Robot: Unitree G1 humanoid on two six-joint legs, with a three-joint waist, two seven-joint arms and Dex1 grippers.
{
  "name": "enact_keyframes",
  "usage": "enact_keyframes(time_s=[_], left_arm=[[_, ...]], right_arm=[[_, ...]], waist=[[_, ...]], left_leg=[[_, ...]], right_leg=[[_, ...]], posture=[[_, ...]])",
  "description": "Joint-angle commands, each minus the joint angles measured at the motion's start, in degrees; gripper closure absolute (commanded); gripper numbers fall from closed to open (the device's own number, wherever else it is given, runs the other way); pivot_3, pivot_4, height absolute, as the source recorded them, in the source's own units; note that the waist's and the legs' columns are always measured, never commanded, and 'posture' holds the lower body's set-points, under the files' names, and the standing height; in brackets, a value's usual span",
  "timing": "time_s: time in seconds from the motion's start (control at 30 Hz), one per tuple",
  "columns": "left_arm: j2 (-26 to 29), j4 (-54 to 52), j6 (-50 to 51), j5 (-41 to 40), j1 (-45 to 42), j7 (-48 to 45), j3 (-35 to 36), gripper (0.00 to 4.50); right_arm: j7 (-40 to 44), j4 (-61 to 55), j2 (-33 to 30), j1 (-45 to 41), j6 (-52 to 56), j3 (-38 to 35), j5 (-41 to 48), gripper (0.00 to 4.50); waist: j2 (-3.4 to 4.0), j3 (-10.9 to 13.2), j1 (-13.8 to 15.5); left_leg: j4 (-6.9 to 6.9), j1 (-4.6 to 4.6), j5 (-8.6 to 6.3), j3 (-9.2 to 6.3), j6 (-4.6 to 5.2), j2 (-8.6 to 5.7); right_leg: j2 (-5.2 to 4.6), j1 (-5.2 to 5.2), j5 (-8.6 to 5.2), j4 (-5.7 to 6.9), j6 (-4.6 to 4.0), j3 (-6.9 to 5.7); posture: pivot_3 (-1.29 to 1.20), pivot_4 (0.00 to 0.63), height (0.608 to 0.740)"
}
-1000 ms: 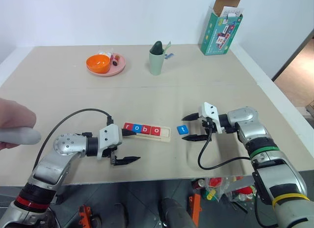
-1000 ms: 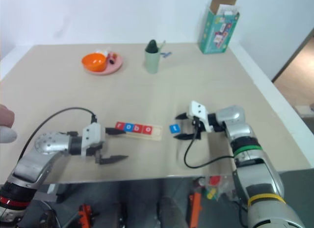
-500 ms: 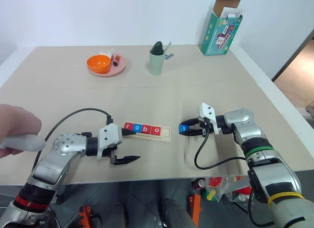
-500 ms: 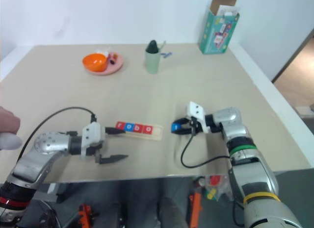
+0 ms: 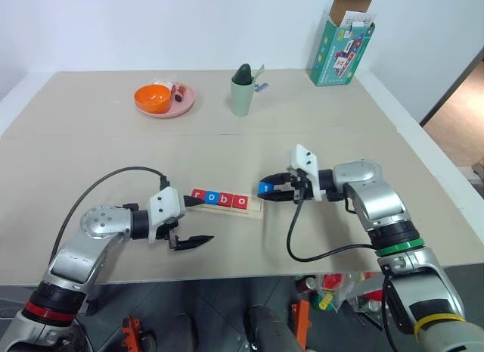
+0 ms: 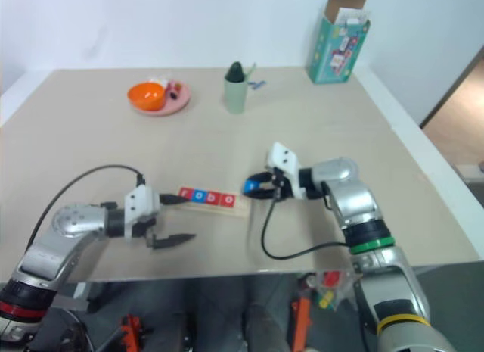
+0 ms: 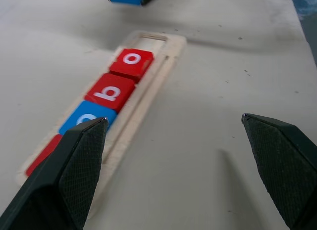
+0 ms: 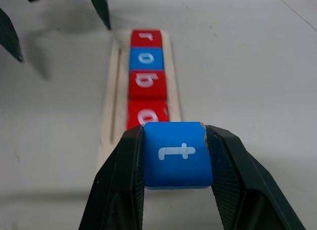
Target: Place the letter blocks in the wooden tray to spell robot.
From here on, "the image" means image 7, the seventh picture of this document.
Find wooden letter tray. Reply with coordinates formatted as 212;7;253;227
15;31;187;220

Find clear plastic bags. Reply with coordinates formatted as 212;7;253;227
290;0;317;17

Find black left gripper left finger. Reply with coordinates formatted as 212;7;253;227
0;117;109;230

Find red letter o block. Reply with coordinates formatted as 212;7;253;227
108;48;154;84

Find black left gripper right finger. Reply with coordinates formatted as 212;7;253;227
241;113;317;230

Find blue letter o block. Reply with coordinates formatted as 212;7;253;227
58;100;117;136

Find red letter r block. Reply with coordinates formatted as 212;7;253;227
25;134;64;177

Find red letter b block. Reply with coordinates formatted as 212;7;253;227
84;73;136;114

